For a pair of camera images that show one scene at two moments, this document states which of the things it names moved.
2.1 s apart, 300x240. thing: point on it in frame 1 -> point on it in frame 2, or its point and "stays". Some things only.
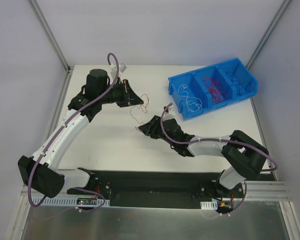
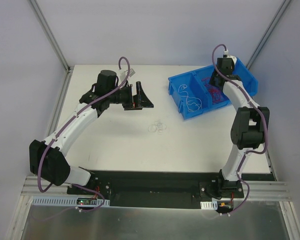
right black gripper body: (159, 129) -> (215, 81)
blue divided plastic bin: (202, 90) stays
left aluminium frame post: (50, 36) stays
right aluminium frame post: (277, 18) stays
